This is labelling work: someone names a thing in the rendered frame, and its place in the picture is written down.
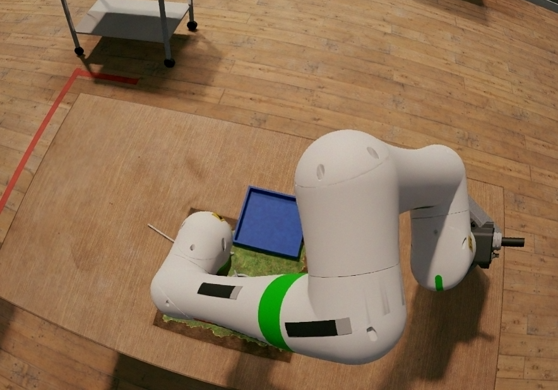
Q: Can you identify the blue tray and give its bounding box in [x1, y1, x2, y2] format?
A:
[233, 186, 303, 259]

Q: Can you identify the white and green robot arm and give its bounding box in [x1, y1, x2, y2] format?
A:
[150, 130, 525, 365]

